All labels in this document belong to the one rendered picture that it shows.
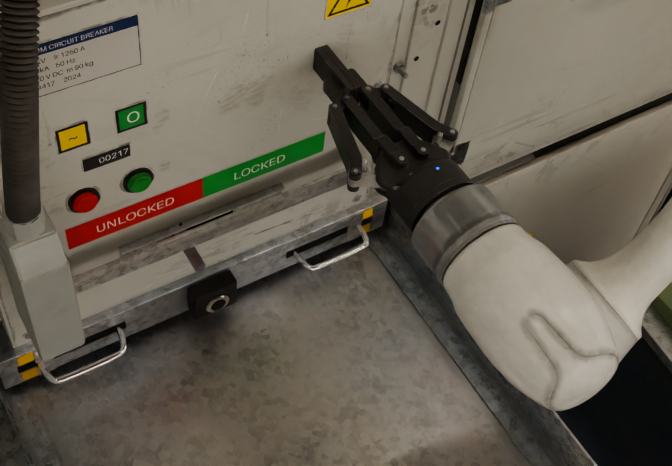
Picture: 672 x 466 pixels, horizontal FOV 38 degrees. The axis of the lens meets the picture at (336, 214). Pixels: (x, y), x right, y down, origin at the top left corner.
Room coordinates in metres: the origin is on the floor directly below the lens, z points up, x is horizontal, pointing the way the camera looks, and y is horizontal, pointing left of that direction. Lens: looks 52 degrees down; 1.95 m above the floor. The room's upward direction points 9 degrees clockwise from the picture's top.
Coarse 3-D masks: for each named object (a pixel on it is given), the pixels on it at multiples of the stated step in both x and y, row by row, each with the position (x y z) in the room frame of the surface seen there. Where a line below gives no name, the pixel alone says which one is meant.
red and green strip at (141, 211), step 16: (304, 144) 0.78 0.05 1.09; (320, 144) 0.79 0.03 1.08; (256, 160) 0.74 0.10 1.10; (272, 160) 0.75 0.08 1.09; (288, 160) 0.76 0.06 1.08; (208, 176) 0.70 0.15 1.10; (224, 176) 0.71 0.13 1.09; (240, 176) 0.73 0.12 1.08; (256, 176) 0.74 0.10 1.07; (176, 192) 0.68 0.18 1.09; (192, 192) 0.69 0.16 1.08; (208, 192) 0.70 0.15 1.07; (128, 208) 0.64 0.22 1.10; (144, 208) 0.65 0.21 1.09; (160, 208) 0.66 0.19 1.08; (96, 224) 0.62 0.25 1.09; (112, 224) 0.63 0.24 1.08; (128, 224) 0.64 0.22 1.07; (80, 240) 0.61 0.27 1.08
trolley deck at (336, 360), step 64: (320, 256) 0.80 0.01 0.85; (192, 320) 0.67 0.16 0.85; (256, 320) 0.68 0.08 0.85; (320, 320) 0.70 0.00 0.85; (384, 320) 0.71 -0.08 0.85; (64, 384) 0.55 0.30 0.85; (128, 384) 0.56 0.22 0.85; (192, 384) 0.58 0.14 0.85; (256, 384) 0.59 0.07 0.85; (320, 384) 0.60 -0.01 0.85; (384, 384) 0.62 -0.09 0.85; (448, 384) 0.63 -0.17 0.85; (0, 448) 0.46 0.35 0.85; (64, 448) 0.47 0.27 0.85; (128, 448) 0.48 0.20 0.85; (192, 448) 0.49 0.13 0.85; (256, 448) 0.50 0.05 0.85; (320, 448) 0.52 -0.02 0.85; (384, 448) 0.53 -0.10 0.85; (448, 448) 0.54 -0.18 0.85; (512, 448) 0.55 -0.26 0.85
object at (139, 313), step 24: (336, 216) 0.81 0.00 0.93; (288, 240) 0.76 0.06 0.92; (312, 240) 0.78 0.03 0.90; (336, 240) 0.80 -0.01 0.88; (216, 264) 0.71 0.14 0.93; (240, 264) 0.71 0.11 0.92; (264, 264) 0.74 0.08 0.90; (288, 264) 0.76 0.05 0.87; (168, 288) 0.66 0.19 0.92; (120, 312) 0.62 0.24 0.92; (144, 312) 0.63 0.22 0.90; (168, 312) 0.65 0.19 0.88; (0, 336) 0.56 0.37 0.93; (96, 336) 0.59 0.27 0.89; (0, 360) 0.53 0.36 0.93
